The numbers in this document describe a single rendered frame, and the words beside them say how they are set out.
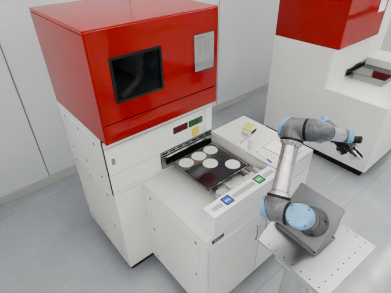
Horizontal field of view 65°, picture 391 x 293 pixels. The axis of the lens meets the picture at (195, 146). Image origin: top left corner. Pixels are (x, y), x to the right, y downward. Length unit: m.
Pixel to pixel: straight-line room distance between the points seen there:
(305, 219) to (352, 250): 0.41
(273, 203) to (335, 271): 0.43
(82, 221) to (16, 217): 0.64
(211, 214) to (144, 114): 0.66
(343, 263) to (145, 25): 1.50
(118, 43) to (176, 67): 0.38
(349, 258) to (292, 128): 0.70
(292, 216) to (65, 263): 1.93
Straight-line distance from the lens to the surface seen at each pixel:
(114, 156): 1.82
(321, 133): 1.58
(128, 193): 2.04
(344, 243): 1.83
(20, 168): 3.42
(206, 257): 1.80
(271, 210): 1.55
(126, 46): 1.57
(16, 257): 3.04
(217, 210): 1.64
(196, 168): 1.99
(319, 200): 1.72
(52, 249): 2.96
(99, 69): 1.53
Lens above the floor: 2.15
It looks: 35 degrees down
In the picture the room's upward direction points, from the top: 1 degrees counter-clockwise
